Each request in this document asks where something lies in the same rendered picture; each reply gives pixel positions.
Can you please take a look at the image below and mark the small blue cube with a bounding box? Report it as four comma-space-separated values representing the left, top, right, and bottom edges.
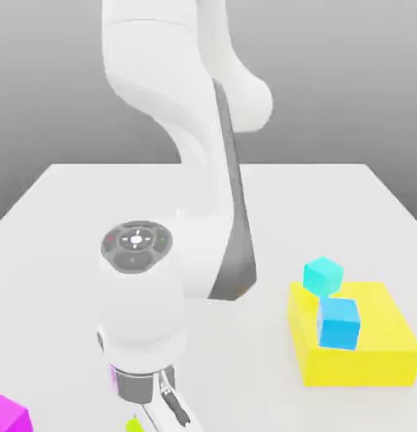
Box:
316, 296, 361, 352

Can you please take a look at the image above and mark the small magenta cube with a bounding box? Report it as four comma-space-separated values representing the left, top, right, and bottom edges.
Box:
0, 394, 35, 432

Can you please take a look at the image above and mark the small cyan cube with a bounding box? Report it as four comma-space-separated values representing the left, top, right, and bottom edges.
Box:
302, 256, 345, 299

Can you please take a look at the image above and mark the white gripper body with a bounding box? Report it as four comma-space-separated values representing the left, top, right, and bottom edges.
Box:
141, 400, 205, 432

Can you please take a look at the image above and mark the large yellow box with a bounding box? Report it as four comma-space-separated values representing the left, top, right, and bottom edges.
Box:
287, 281, 417, 388

